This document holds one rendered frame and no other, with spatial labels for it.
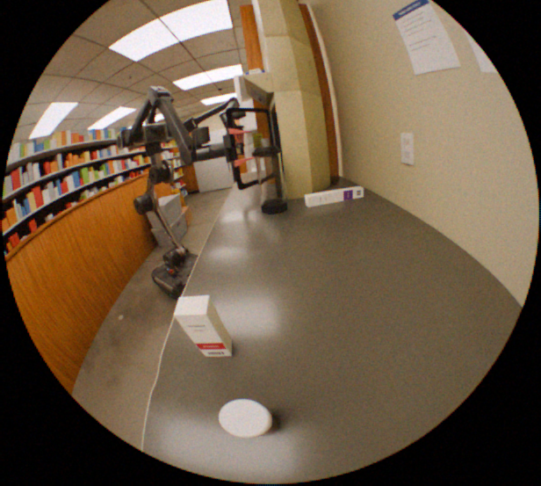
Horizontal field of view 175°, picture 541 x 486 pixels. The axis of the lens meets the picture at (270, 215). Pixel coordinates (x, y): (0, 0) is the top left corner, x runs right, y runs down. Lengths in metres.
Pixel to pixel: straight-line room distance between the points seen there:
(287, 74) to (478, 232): 0.87
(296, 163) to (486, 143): 0.73
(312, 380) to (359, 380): 0.06
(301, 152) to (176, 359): 0.79
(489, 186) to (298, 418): 0.58
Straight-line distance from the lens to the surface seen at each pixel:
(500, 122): 0.55
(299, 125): 0.82
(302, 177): 0.83
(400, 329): 0.33
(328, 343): 0.29
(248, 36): 1.40
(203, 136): 0.71
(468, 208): 0.60
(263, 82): 0.84
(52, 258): 1.99
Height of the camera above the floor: 1.20
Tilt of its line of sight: 22 degrees down
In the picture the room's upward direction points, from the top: 8 degrees counter-clockwise
